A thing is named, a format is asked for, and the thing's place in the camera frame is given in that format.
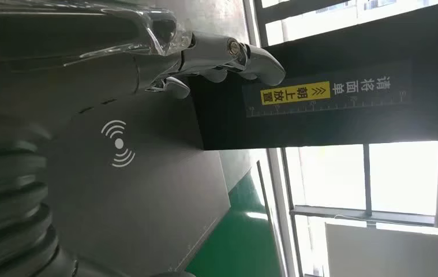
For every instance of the black inbound scanning machine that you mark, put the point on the black inbound scanning machine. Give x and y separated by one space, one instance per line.
146 198

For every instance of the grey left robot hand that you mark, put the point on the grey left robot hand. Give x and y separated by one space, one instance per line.
88 76

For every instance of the yellow black label sticker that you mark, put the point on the yellow black label sticker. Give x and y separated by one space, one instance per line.
299 93

